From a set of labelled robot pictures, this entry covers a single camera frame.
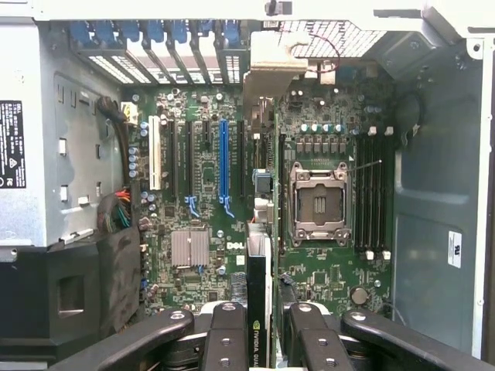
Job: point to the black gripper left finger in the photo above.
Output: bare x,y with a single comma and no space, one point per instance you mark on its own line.
226,340

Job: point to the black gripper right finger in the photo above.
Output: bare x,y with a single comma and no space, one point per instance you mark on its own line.
317,340

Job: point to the round coin battery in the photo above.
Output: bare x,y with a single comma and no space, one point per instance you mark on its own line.
359,295

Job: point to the green motherboard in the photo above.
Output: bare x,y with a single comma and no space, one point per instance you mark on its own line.
321,270

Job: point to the silver chipset heatsink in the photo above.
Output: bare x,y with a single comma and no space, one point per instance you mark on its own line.
189,249

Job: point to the metal CPU socket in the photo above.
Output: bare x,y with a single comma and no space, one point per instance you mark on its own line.
321,201

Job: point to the black RAM slot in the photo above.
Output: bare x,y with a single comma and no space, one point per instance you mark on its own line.
386,193
367,193
377,193
359,193
284,193

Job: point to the white label sticker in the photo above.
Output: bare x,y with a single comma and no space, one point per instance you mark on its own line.
455,247

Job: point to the blue expansion slot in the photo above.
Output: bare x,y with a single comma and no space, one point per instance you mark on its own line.
224,162

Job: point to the long black expansion slot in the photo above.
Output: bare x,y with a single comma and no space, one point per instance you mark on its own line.
172,162
242,162
189,162

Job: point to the thin metal locking lever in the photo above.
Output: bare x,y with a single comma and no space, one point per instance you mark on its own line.
367,165

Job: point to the black plastic shroud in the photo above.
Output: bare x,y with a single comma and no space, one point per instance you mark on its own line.
38,290

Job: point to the white expansion slot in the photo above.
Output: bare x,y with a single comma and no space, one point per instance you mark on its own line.
155,154

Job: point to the open black PC case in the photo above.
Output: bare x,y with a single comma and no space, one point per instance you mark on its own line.
437,174

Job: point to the short black expansion slot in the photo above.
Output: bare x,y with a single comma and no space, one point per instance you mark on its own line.
207,135

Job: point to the silver power supply unit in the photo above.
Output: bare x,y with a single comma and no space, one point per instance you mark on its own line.
77,154

